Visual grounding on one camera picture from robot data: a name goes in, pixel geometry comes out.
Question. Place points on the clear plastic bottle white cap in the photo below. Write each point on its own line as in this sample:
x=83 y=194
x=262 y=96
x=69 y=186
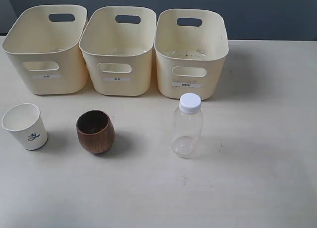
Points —
x=187 y=125

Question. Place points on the brown wooden cup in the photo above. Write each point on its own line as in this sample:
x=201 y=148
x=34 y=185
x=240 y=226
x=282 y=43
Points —
x=95 y=131

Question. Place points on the white paper cup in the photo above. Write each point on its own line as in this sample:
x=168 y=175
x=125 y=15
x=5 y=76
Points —
x=25 y=124

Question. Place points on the right cream plastic bin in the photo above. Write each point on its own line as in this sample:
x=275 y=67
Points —
x=191 y=47

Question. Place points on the cream plastic bin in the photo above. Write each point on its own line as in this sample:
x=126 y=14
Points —
x=117 y=45
x=43 y=46
x=191 y=47

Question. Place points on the middle cream plastic bin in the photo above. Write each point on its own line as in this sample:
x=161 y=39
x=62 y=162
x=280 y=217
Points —
x=117 y=45

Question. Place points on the left cream plastic bin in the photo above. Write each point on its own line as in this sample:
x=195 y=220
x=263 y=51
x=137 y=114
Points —
x=43 y=46

